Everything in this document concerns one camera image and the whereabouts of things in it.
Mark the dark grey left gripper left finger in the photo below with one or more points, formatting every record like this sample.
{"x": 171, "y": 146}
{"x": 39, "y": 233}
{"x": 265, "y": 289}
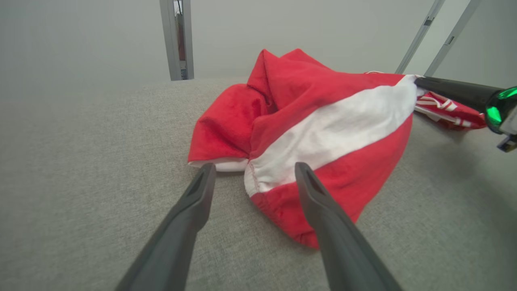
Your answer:
{"x": 169, "y": 258}

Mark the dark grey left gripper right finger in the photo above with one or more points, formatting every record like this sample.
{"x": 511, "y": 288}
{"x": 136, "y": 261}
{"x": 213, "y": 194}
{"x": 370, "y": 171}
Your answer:
{"x": 347, "y": 262}

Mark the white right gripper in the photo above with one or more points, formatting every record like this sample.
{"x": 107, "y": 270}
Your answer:
{"x": 505, "y": 113}

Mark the red jersey with white sleeves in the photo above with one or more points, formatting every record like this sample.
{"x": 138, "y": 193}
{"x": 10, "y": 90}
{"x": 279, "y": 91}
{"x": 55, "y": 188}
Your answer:
{"x": 448, "y": 115}

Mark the red shorts with white stripe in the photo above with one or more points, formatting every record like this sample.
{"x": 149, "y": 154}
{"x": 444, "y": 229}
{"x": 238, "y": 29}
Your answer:
{"x": 307, "y": 101}

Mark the grey partition post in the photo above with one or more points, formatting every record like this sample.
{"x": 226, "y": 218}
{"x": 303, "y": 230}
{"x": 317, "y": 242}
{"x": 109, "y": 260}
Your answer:
{"x": 170, "y": 40}
{"x": 420, "y": 36}
{"x": 454, "y": 36}

